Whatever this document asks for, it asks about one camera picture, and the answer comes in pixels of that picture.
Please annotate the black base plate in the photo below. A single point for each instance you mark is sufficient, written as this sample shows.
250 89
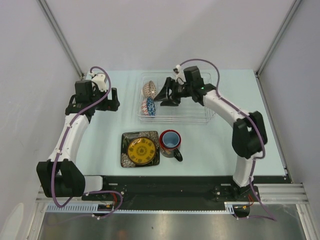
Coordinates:
171 193

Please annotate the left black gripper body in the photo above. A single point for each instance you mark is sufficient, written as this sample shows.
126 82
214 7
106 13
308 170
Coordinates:
97 94

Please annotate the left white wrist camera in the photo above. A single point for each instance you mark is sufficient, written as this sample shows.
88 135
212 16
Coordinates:
100 80

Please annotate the black square floral plate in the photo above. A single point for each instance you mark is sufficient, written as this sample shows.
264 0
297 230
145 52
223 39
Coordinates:
127 137

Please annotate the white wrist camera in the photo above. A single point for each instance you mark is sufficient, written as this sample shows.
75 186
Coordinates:
100 80
179 74

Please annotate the yellow round patterned plate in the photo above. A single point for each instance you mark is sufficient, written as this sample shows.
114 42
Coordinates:
141 150

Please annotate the right slotted cable duct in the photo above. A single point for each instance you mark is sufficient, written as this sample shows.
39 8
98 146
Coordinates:
238 206

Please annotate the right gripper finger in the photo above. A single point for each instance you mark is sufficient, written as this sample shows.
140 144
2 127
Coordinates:
163 94
170 103

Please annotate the clear wire dish rack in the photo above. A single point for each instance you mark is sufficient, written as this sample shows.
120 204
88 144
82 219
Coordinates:
187 112

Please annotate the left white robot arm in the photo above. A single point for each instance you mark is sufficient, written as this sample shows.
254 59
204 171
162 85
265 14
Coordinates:
59 175

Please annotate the blue patterned bowl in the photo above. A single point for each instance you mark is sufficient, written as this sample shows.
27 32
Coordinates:
148 107

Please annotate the brown patterned bowl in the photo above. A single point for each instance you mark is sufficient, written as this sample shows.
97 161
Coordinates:
149 90

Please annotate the red black mug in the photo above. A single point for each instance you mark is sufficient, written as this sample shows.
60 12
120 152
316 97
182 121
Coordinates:
170 152

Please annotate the left slotted cable duct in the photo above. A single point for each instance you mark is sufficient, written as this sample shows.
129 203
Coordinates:
81 208

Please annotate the light blue cup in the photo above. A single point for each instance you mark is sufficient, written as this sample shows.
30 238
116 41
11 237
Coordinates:
171 139

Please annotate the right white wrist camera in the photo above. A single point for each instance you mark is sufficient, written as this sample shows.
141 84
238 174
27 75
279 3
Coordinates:
179 74

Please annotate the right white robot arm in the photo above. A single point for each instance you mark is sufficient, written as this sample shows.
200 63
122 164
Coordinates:
249 135

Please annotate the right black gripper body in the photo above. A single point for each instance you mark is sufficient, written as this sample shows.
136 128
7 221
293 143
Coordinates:
178 91

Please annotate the slotted cable duct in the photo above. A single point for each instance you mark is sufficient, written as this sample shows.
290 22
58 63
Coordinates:
81 208
238 206

